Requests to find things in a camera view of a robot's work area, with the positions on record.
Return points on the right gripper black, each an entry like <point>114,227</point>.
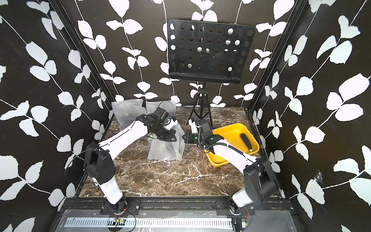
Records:
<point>189,140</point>

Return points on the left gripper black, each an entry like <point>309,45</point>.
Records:
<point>169,138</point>

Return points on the stack of clear zip-top bags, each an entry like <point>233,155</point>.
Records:
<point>161,150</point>

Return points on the clear zip-top bag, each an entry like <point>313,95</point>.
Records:
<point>127,111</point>
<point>168,105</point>

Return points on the clear zip-top bag top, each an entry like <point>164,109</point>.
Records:
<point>127,111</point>

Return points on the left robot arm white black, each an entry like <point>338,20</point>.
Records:
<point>99,158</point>

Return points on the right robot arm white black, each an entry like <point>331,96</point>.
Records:
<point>260,181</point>

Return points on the yellow plastic tray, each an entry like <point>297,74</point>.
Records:
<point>232,134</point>

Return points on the black perforated music stand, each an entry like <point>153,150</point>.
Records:
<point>207,52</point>

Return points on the white perforated strip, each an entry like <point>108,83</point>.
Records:
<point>129,223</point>

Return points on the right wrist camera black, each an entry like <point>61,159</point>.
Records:
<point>203,125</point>

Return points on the black front mounting rail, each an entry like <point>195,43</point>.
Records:
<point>223,205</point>

